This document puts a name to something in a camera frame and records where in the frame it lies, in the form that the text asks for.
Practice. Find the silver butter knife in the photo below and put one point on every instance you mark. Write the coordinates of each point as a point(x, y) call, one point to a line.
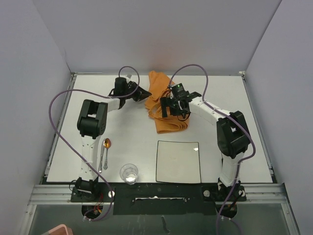
point(101, 157)

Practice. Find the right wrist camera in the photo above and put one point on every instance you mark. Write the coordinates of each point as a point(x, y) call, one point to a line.
point(178, 91)

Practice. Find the white square plate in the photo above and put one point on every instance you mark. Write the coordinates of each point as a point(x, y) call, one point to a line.
point(178, 162)

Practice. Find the orange cloth placemat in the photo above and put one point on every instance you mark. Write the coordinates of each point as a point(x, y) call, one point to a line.
point(156, 105)

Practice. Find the clear drinking glass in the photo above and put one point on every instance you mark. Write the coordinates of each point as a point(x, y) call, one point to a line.
point(129, 174)

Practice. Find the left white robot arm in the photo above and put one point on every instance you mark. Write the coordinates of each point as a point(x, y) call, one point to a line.
point(92, 124)

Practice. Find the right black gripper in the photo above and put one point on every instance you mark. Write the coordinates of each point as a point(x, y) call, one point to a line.
point(167, 102)

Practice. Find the pink box corner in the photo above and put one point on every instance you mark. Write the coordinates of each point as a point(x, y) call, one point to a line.
point(61, 229)

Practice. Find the aluminium frame rail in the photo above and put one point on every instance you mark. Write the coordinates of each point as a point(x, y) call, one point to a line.
point(266, 211)

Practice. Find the copper bowl spoon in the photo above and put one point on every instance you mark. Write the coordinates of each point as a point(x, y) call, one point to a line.
point(107, 145)

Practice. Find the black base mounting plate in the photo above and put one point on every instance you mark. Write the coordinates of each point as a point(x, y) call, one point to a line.
point(161, 199)

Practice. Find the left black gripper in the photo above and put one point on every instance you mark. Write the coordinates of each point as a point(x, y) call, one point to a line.
point(140, 94)

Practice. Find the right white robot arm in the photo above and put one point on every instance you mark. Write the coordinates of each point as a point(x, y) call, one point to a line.
point(231, 128)

